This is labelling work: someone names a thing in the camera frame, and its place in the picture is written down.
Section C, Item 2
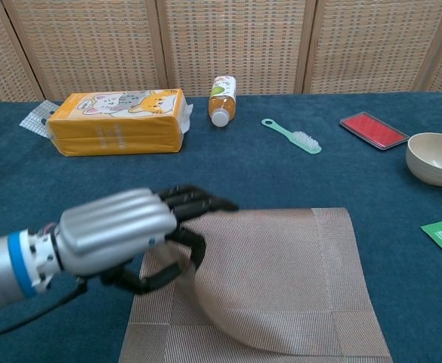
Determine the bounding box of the woven bamboo folding screen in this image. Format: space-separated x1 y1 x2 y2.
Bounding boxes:
0 0 442 109

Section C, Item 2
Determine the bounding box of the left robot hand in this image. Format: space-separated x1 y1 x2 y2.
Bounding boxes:
53 185 240 296

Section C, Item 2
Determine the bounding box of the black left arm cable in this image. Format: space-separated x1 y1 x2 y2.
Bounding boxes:
0 278 90 340

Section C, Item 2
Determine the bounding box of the mint green brush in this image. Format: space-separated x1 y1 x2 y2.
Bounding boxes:
261 118 323 155

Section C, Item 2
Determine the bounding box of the red pad clear case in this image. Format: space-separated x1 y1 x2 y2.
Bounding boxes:
338 111 411 152

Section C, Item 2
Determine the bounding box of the tea bottle white cap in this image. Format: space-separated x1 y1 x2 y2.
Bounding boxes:
208 75 238 128

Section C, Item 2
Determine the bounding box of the orange cat tissue pack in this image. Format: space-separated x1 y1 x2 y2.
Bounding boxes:
19 88 194 157

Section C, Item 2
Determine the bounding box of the teal felt table cover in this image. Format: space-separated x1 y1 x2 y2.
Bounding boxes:
0 90 442 363

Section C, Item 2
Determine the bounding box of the brown woven placemat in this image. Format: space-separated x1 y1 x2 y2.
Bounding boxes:
118 206 394 363

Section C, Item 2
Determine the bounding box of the beige bowl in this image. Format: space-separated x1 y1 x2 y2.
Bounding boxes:
406 132 442 187

